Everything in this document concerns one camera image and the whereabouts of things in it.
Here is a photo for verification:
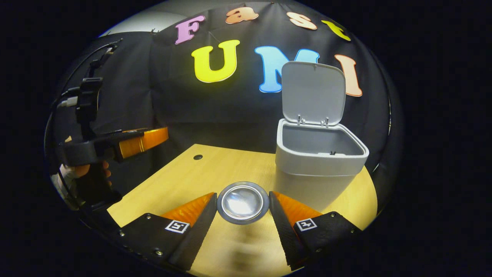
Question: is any black cable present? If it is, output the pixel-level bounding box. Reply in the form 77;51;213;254
56;38;123;108

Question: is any wooden desktop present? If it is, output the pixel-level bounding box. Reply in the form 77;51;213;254
107;144;378;277

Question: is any white desktop garbage bin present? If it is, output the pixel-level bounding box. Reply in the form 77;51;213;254
274;61;370;212

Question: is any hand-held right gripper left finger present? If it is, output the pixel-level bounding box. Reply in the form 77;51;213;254
115;192;218;271

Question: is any blue pop can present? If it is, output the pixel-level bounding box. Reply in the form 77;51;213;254
216;181;270;225

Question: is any black backdrop cloth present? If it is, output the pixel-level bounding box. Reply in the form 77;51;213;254
50;2;396;193

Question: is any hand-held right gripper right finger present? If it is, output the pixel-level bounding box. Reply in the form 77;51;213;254
268;190;362;271

